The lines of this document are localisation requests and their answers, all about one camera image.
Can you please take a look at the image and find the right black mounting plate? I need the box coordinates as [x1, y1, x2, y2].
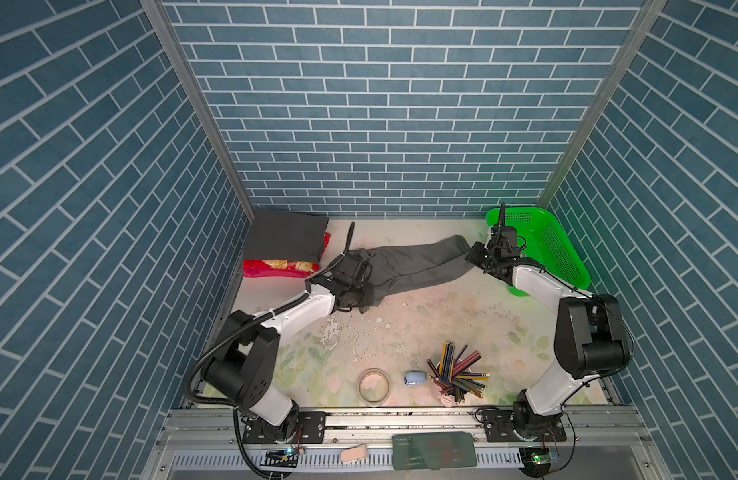
[472, 406, 567, 443]

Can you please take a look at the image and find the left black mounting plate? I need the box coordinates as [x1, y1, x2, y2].
[242, 410, 327, 445]

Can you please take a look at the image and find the small blue pencil sharpener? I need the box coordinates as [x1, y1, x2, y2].
[404, 371, 428, 386]

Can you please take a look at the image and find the bundle of coloured pencils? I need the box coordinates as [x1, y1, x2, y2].
[427, 340, 491, 406]

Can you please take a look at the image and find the folded red t shirt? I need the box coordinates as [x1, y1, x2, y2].
[243, 231, 331, 279]

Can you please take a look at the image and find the folded dark grey t shirt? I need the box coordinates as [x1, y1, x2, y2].
[243, 210, 329, 263]

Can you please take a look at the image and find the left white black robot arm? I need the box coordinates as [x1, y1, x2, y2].
[184, 252, 372, 437]

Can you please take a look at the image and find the right small circuit board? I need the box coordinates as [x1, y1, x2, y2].
[519, 447, 554, 479]

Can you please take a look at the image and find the roll of clear tape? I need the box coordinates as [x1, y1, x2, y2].
[357, 368, 391, 407]

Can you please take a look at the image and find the green plastic basket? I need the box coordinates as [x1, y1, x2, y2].
[505, 207, 591, 290]

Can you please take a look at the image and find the black mounting plate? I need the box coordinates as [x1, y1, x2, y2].
[472, 406, 567, 443]
[242, 410, 327, 445]

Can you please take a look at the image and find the pink eraser block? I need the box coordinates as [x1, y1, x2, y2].
[339, 445, 368, 464]

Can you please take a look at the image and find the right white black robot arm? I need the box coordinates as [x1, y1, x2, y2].
[466, 224, 633, 439]

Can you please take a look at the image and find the left small circuit board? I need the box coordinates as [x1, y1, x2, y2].
[261, 447, 300, 469]

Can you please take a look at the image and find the small circuit board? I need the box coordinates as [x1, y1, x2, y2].
[519, 447, 554, 479]
[261, 447, 300, 469]

